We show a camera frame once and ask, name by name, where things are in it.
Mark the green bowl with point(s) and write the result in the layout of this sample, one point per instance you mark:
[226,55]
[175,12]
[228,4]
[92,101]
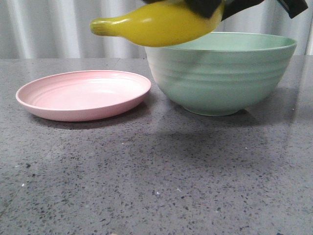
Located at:
[222,72]

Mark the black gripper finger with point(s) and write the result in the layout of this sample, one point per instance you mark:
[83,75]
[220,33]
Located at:
[203,6]
[292,7]

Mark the yellow banana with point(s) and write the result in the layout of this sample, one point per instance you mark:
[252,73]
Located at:
[162,23]

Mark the white curtain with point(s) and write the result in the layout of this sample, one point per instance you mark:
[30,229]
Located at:
[31,29]

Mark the pink plate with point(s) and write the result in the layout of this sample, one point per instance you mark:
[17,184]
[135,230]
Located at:
[83,95]

